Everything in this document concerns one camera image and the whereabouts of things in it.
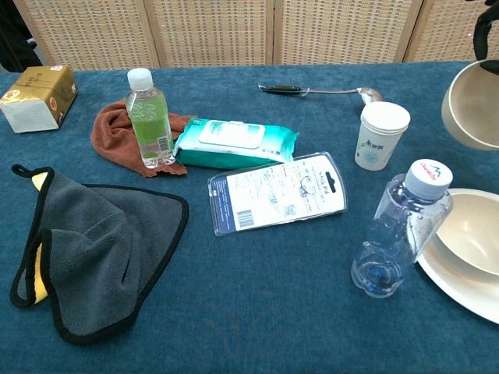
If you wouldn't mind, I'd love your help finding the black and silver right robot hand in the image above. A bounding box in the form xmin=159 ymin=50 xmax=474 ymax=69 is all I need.
xmin=472 ymin=0 xmax=499 ymax=75

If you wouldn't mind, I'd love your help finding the beige bowl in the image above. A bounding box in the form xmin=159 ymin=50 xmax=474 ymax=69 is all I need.
xmin=441 ymin=59 xmax=499 ymax=151
xmin=434 ymin=192 xmax=499 ymax=279

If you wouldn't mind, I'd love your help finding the white paper cup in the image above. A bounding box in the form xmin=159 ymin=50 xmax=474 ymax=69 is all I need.
xmin=353 ymin=101 xmax=412 ymax=172

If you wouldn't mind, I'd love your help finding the clear water bottle white cap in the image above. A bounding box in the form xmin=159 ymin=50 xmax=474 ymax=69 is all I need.
xmin=350 ymin=158 xmax=455 ymax=300

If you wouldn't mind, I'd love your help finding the white plate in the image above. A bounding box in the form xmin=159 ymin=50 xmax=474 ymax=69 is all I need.
xmin=406 ymin=188 xmax=499 ymax=326

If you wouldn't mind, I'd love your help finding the clear blister pack with card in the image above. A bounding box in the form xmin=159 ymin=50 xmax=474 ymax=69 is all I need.
xmin=207 ymin=151 xmax=349 ymax=238

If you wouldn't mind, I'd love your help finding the woven folding screen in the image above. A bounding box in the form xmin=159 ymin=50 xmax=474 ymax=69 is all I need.
xmin=11 ymin=0 xmax=499 ymax=72

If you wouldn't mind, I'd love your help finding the teal wet wipes pack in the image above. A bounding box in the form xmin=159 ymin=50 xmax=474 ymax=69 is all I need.
xmin=172 ymin=117 xmax=299 ymax=170

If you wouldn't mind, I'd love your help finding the green label plastic bottle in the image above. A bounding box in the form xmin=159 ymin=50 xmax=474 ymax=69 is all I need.
xmin=126 ymin=67 xmax=175 ymax=170

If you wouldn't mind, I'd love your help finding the blue felt table cloth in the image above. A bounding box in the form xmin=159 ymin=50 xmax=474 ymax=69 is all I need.
xmin=0 ymin=60 xmax=499 ymax=374

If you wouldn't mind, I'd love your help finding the brown cloth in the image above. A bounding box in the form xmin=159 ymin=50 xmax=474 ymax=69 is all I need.
xmin=90 ymin=100 xmax=196 ymax=178

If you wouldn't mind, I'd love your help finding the grey towel with black edge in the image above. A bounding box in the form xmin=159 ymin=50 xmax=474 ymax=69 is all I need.
xmin=9 ymin=164 xmax=190 ymax=345

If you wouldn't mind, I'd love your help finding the gold tissue box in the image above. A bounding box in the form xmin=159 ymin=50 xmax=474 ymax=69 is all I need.
xmin=0 ymin=65 xmax=79 ymax=135

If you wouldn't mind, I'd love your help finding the black tripod stand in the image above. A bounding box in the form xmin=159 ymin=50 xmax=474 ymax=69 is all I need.
xmin=0 ymin=0 xmax=44 ymax=73

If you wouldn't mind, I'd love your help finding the steel ladle with black handle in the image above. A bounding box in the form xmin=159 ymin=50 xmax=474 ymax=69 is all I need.
xmin=257 ymin=82 xmax=385 ymax=108

